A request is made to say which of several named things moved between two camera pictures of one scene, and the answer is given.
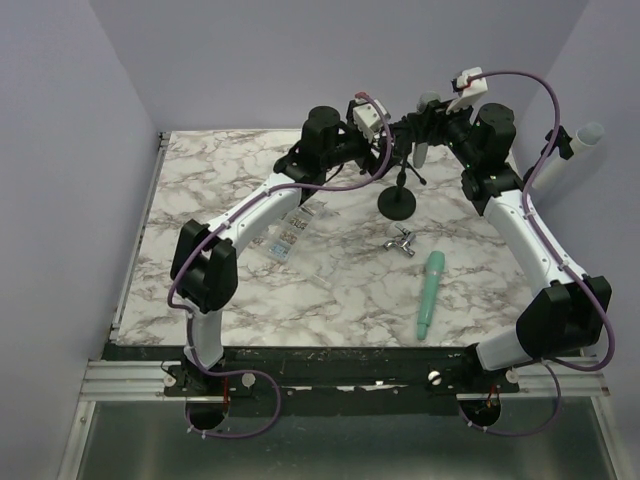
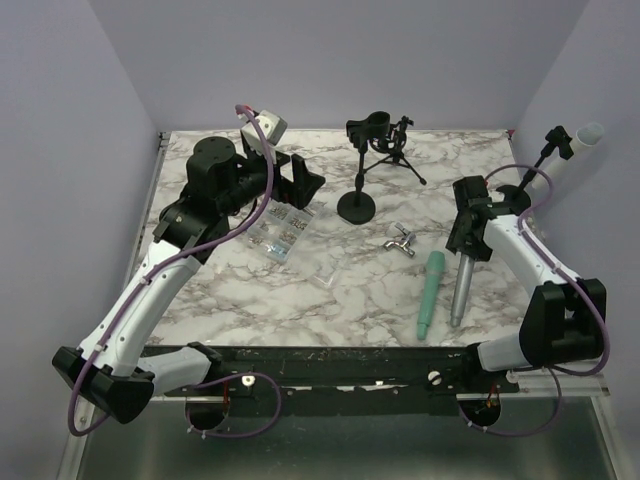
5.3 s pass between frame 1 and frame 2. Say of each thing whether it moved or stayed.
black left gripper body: moved
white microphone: stayed
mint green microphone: stayed
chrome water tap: stayed
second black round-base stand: stayed
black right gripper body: moved
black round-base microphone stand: moved
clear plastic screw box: stayed
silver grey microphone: moved
